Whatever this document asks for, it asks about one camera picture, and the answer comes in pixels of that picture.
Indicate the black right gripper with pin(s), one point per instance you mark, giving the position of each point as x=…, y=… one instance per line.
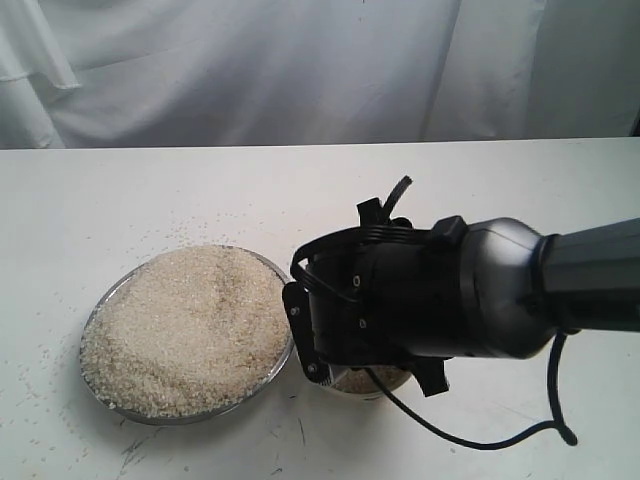
x=429, y=373

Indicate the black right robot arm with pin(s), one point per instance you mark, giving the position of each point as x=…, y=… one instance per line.
x=390, y=294

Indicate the white ceramic bowl with rice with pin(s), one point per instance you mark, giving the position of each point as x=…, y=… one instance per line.
x=356, y=383

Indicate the metal plate of rice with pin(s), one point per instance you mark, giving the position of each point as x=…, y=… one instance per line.
x=187, y=336

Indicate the white backdrop curtain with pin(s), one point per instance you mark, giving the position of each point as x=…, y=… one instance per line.
x=115, y=74

